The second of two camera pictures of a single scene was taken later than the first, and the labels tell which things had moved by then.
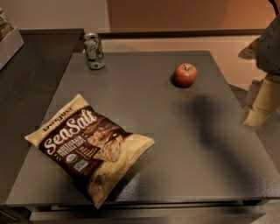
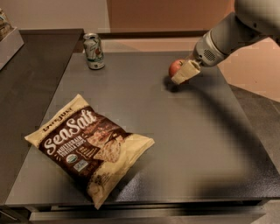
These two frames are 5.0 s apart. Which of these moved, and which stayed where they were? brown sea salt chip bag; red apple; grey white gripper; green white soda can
Moved: grey white gripper; red apple
Stayed: brown sea salt chip bag; green white soda can
